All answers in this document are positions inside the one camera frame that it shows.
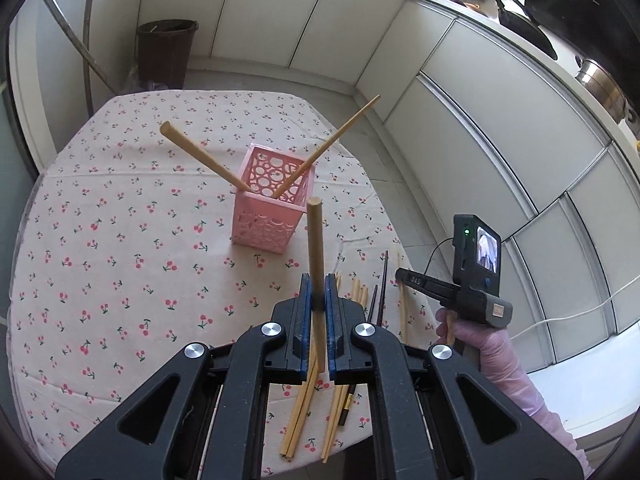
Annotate person's right forearm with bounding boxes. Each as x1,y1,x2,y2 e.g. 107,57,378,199
502,367,597,479

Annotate person's right hand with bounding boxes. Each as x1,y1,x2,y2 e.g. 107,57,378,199
433,307,527,397

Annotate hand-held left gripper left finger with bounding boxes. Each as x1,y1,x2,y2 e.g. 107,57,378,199
54,273,315,480

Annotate white cable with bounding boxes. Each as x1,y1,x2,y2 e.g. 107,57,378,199
512,287,640,341

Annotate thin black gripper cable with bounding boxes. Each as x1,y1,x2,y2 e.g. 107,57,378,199
422,238,455,281

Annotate clear plastic bag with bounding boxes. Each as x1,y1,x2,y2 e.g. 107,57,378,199
122,65,166,95

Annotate cherry print tablecloth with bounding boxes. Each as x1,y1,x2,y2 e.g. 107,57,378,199
7,91,441,478

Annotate thin metal pole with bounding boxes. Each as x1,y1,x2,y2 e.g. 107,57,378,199
81,0,102,118

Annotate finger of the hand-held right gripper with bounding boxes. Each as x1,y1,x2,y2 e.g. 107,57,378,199
395,267,461,307

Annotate steel pot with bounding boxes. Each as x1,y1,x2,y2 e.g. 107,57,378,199
574,56,628,116

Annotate brown trash bin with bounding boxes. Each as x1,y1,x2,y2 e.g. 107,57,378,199
136,19,200,92

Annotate round wooden chopstick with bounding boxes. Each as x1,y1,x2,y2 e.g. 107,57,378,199
307,197,327,374
159,121,255,194
271,95,382,201

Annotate pink perforated chopstick basket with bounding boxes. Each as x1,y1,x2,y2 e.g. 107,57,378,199
231,143,317,255

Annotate dark brown chopstick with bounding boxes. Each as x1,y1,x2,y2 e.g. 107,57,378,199
339,384,357,427

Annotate grey mop handle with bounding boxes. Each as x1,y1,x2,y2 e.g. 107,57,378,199
41,0,120,97

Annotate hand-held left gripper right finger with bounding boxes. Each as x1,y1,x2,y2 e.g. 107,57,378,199
324,273,585,480

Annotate white kitchen cabinets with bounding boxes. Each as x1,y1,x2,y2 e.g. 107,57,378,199
135,0,640,376

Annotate black wok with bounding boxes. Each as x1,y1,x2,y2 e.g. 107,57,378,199
472,0,558,61

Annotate pile of wooden chopsticks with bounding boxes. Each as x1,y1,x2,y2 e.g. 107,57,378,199
280,252,457,463

